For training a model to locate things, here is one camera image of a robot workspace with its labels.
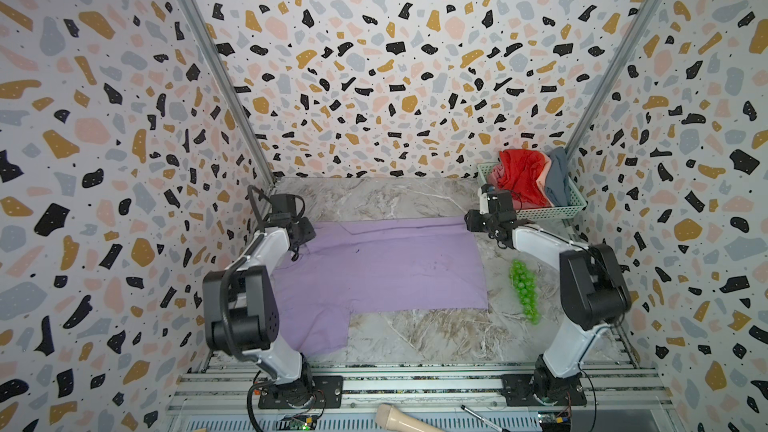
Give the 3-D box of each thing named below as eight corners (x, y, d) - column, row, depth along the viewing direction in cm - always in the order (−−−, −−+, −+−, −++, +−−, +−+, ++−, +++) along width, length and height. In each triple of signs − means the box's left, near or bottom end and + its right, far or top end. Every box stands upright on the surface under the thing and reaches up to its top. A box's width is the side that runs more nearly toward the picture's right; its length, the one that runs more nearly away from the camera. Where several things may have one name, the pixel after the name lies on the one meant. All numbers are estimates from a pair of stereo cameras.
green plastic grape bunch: (519, 323, 88) (525, 316, 83) (506, 268, 99) (510, 259, 95) (540, 323, 88) (547, 316, 83) (524, 268, 99) (530, 259, 95)
